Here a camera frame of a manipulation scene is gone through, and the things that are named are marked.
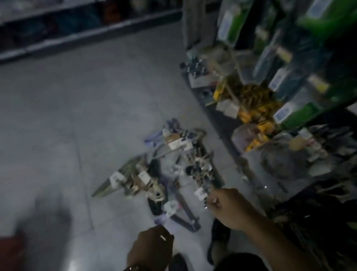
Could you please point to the row of hanging green packets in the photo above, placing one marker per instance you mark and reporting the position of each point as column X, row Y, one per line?
column 302, row 17

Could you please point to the small white-tagged metal tool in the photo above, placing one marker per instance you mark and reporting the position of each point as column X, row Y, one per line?
column 201, row 193

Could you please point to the pile of yellow tools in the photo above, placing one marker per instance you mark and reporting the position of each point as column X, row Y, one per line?
column 251, row 104

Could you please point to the dark display rack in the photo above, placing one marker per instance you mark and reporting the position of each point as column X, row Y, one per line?
column 216, row 117

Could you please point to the person's left fingers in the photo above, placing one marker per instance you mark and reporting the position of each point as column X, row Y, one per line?
column 166, row 236

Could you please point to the pile of tagged hand tools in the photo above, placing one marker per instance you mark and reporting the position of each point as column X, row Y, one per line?
column 182, row 160

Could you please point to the grey metal shelving unit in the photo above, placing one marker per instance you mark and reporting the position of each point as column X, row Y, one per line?
column 60, row 40

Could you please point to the person's right hand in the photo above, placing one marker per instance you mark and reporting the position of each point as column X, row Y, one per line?
column 233, row 208

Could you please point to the person's left hand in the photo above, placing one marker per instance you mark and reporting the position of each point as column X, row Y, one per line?
column 150, row 251

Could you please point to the person's right forearm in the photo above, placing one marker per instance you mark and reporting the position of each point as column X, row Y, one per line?
column 282, row 249

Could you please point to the clear plastic bag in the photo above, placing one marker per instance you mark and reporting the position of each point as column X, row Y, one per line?
column 281, row 160

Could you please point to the person's right fingers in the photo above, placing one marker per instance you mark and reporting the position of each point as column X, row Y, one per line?
column 216, row 202

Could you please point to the row of goods on shelves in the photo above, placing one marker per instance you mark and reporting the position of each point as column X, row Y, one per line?
column 44, row 24

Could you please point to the grey pointed garden trowel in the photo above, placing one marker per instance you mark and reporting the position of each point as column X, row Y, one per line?
column 114, row 182

